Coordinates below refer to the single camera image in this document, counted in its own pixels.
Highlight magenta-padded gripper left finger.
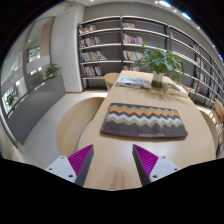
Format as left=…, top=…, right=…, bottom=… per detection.
left=45, top=143, right=95, bottom=187

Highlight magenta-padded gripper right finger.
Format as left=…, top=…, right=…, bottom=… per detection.
left=131, top=143, right=181, bottom=187

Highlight zigzag striped brown towel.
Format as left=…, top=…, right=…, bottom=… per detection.
left=100, top=102, right=189, bottom=140

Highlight grey partition counter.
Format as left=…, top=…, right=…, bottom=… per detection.
left=4, top=74, right=68, bottom=146

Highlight slatted wooden chair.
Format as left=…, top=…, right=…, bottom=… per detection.
left=209, top=98, right=224, bottom=135

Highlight yellow cover book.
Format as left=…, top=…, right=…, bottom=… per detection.
left=162, top=82, right=190, bottom=98

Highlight small green potted plant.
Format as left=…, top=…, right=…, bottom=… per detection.
left=4, top=91, right=18, bottom=108
left=44, top=63, right=63, bottom=80

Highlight white magazine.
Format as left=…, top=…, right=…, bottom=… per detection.
left=115, top=75, right=153, bottom=90

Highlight green potted plant white pot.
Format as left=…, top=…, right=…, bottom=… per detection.
left=129, top=41, right=188, bottom=89

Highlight grey bookshelf unit with books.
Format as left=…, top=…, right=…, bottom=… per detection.
left=77, top=14, right=224, bottom=105

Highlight ceiling lights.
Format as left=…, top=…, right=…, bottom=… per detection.
left=154, top=0, right=201, bottom=22

